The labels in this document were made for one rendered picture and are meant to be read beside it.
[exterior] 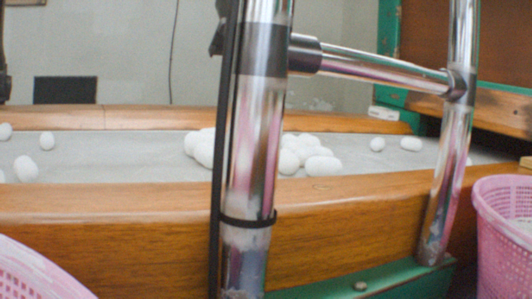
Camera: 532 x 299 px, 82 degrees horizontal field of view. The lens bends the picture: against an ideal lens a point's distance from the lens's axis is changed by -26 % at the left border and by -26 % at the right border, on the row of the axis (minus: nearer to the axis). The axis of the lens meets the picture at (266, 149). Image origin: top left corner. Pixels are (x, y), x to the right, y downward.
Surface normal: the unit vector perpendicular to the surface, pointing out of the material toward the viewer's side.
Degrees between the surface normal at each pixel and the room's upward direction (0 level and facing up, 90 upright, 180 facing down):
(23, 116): 45
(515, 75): 90
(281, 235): 90
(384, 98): 90
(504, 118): 66
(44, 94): 86
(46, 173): 0
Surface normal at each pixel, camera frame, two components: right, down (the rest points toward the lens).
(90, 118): 0.39, -0.54
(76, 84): 0.37, 0.15
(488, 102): -0.77, -0.39
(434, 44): -0.88, 0.00
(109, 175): 0.10, -0.98
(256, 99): 0.00, 0.19
